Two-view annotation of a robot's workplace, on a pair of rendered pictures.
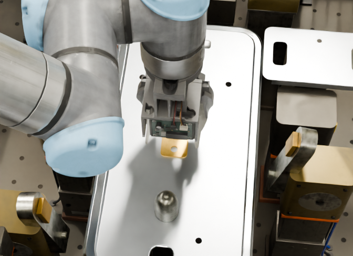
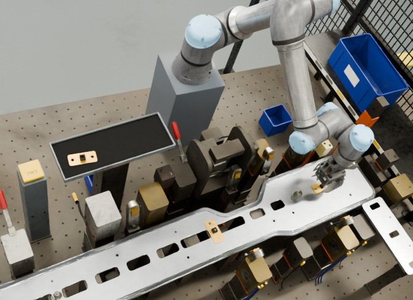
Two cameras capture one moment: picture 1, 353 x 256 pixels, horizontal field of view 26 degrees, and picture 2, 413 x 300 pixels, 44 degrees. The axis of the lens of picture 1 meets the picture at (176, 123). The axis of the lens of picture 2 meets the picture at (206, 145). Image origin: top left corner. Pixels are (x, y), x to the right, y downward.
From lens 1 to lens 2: 0.91 m
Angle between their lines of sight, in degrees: 20
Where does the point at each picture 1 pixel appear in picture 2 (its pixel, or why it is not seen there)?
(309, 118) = (359, 228)
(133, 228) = (282, 190)
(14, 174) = not seen: hidden behind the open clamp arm
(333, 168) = (348, 239)
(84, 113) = (309, 134)
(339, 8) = not seen: outside the picture
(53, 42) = (321, 117)
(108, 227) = (277, 183)
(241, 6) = not seen: hidden behind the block
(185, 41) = (348, 153)
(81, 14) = (334, 119)
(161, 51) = (341, 150)
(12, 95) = (301, 112)
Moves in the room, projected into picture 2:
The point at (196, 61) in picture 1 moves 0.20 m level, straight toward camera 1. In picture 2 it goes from (346, 163) to (299, 185)
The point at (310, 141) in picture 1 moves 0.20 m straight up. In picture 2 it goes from (350, 221) to (380, 193)
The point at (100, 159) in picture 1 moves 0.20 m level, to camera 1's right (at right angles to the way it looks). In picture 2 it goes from (300, 147) to (342, 200)
